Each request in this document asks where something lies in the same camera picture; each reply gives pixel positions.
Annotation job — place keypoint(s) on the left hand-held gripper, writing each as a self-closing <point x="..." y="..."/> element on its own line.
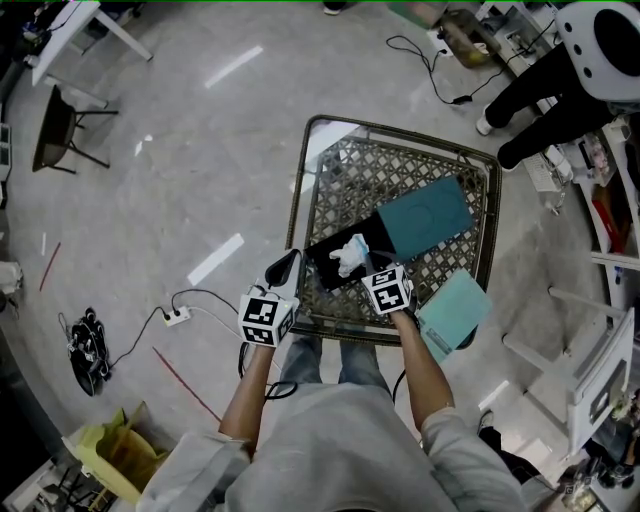
<point x="267" y="315"/>

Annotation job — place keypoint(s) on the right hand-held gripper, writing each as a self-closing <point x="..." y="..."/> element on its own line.
<point x="387" y="292"/>

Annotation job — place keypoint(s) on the white item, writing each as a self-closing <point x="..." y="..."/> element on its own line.
<point x="350" y="257"/>

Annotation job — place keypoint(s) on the black box with teal lid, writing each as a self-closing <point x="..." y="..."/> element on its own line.
<point x="425" y="215"/>

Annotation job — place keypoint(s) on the person's right forearm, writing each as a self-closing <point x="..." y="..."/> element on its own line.
<point x="425" y="370"/>

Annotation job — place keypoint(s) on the person's left forearm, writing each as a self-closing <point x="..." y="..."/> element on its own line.
<point x="250" y="390"/>

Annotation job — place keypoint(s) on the light teal flat sleeve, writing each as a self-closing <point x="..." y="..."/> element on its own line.
<point x="452" y="312"/>

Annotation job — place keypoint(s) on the person's blue jeans legs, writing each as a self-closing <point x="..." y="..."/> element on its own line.
<point x="305" y="360"/>

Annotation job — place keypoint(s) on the white power strip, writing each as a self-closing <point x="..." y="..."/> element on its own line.
<point x="178" y="316"/>
<point x="439" y="40"/>

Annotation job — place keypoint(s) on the white keyboard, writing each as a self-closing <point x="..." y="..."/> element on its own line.
<point x="540" y="172"/>

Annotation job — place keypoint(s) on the person's grey shirt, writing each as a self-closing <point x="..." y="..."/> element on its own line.
<point x="340" y="450"/>

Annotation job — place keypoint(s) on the white shelf unit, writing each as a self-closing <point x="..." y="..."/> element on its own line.
<point x="610" y="210"/>

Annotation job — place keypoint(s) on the white desk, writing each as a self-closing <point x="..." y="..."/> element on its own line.
<point x="595" y="370"/>

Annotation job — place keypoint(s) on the olive translucent container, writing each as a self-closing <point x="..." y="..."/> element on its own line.
<point x="470" y="37"/>

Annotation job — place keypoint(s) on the yellow plastic bag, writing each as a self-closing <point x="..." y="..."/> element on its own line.
<point x="120" y="450"/>

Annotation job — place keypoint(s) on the black chair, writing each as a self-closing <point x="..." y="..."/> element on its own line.
<point x="52" y="135"/>

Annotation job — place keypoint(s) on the white table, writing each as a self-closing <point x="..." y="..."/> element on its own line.
<point x="65" y="35"/>

